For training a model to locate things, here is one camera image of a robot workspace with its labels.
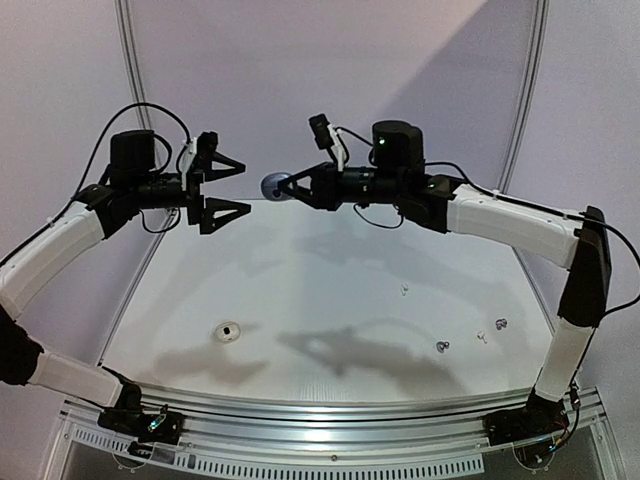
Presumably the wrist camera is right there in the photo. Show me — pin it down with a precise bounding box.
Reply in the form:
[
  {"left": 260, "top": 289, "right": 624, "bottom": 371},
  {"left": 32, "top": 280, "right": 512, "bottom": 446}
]
[
  {"left": 176, "top": 131, "right": 219, "bottom": 173},
  {"left": 308, "top": 113, "right": 349, "bottom": 172}
]

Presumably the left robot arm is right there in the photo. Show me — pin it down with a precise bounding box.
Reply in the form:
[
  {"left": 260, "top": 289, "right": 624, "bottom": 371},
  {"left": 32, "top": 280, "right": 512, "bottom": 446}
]
[{"left": 1, "top": 129, "right": 251, "bottom": 434}]

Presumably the purple earbud charging case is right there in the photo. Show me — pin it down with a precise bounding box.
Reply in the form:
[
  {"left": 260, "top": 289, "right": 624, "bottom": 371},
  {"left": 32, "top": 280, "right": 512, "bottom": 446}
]
[{"left": 260, "top": 172, "right": 294, "bottom": 202}]

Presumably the purple earbud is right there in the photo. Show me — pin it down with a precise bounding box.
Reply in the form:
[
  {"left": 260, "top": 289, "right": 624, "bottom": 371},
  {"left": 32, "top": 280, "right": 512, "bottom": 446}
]
[
  {"left": 495, "top": 318, "right": 508, "bottom": 330},
  {"left": 436, "top": 341, "right": 450, "bottom": 353}
]

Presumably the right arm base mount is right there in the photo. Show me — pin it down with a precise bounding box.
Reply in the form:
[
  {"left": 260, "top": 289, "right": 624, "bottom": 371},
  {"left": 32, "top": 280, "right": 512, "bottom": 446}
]
[{"left": 482, "top": 395, "right": 569, "bottom": 446}]

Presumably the right aluminium frame post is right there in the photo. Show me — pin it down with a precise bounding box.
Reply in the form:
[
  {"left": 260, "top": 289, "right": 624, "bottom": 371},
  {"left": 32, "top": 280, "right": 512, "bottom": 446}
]
[{"left": 489, "top": 0, "right": 550, "bottom": 211}]

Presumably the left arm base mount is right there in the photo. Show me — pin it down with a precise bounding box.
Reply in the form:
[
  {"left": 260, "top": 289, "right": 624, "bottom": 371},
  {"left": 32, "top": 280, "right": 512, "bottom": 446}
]
[{"left": 97, "top": 405, "right": 186, "bottom": 445}]

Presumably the aluminium frame post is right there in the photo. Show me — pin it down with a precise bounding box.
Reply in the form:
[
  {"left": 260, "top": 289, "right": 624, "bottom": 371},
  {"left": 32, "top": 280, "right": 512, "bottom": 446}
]
[
  {"left": 114, "top": 0, "right": 147, "bottom": 103},
  {"left": 489, "top": 0, "right": 550, "bottom": 211}
]

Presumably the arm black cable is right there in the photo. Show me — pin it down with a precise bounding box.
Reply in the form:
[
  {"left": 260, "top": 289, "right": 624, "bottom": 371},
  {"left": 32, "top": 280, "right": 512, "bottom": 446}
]
[
  {"left": 332, "top": 124, "right": 640, "bottom": 316},
  {"left": 69, "top": 102, "right": 194, "bottom": 234}
]

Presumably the aluminium front rail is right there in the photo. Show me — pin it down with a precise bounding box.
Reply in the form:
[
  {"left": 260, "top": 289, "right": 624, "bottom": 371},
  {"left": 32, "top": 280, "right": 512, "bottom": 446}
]
[{"left": 43, "top": 385, "right": 625, "bottom": 479}]

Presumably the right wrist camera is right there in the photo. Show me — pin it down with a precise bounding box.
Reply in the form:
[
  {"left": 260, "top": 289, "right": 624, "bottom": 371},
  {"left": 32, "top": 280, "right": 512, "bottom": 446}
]
[{"left": 308, "top": 113, "right": 349, "bottom": 172}]

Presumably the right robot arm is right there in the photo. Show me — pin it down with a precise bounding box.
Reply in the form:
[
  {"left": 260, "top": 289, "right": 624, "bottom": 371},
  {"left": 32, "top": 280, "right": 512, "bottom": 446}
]
[{"left": 261, "top": 115, "right": 611, "bottom": 436}]

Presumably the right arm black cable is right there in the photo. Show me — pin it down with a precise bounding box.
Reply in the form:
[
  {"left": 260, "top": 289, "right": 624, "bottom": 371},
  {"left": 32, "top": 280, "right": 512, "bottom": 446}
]
[{"left": 332, "top": 124, "right": 640, "bottom": 316}]

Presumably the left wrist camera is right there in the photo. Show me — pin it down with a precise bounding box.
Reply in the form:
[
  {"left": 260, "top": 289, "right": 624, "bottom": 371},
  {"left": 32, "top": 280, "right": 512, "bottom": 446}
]
[{"left": 176, "top": 131, "right": 219, "bottom": 173}]

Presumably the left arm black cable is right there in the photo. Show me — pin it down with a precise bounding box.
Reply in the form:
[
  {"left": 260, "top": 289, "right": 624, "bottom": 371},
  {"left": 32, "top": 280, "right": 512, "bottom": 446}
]
[{"left": 69, "top": 102, "right": 194, "bottom": 234}]

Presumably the left aluminium frame post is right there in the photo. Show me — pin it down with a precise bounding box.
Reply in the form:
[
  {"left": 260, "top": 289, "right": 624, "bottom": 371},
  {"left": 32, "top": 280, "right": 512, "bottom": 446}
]
[{"left": 114, "top": 0, "right": 147, "bottom": 103}]

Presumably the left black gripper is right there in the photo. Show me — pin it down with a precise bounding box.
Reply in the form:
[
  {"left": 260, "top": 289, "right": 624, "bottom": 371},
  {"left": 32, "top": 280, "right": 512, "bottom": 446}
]
[{"left": 132, "top": 150, "right": 252, "bottom": 233}]

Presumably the white earbud charging case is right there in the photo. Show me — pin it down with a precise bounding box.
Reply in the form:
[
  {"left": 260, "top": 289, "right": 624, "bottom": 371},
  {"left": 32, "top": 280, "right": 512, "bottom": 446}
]
[{"left": 214, "top": 322, "right": 241, "bottom": 343}]

